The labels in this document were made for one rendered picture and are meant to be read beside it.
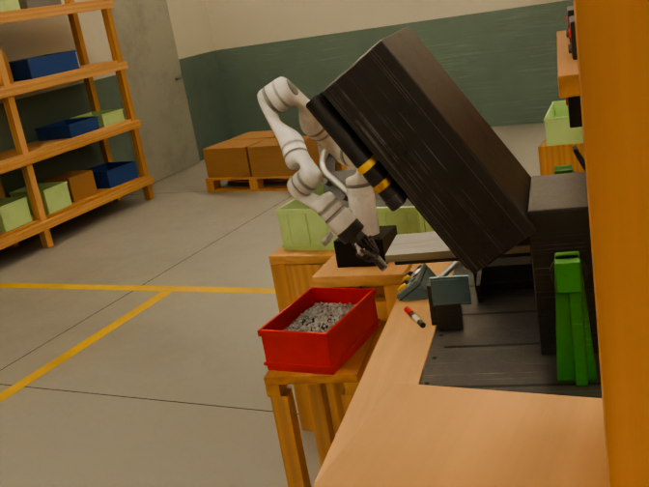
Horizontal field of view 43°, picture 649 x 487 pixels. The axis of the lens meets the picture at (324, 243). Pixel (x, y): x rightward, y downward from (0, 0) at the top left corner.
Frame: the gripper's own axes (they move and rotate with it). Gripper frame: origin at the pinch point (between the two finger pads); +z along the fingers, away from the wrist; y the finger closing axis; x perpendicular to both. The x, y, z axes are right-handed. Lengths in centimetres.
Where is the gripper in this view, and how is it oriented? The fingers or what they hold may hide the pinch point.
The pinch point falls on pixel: (380, 264)
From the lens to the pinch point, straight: 232.5
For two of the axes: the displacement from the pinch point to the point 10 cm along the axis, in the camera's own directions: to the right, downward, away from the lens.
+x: -6.9, 6.0, 4.1
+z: 6.8, 7.3, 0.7
